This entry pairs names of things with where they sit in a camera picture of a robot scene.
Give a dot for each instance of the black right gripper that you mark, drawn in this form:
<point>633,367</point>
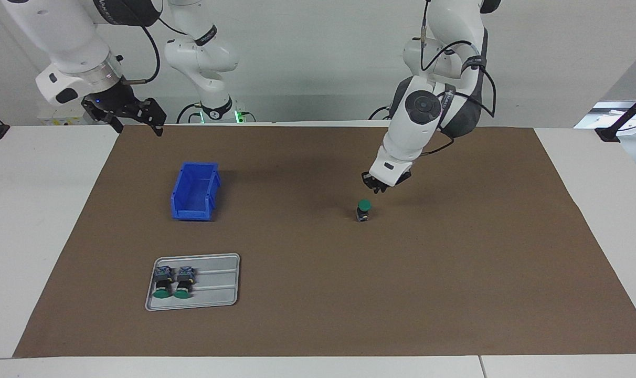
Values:
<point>113,102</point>

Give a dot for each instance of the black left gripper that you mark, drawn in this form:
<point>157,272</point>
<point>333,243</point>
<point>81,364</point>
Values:
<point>394,185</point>

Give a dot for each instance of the green push button switch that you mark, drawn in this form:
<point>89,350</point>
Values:
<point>162,283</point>
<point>364,205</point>
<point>184,283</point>

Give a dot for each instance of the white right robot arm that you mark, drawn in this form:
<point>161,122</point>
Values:
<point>61,37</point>

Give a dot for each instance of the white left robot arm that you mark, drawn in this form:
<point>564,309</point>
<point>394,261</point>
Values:
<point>417,131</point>

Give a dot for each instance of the blue plastic bin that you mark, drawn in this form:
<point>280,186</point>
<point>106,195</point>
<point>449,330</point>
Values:
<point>194,191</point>

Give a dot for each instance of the brown table mat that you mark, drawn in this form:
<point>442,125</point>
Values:
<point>349,289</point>

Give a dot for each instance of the silver metal tray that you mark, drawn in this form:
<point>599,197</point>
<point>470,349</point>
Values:
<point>218,283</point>

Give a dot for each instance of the white crumpled sheets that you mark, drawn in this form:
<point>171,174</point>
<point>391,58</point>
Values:
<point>591,118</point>

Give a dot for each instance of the black pole stand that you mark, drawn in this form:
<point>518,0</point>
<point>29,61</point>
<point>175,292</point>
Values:
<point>606,135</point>

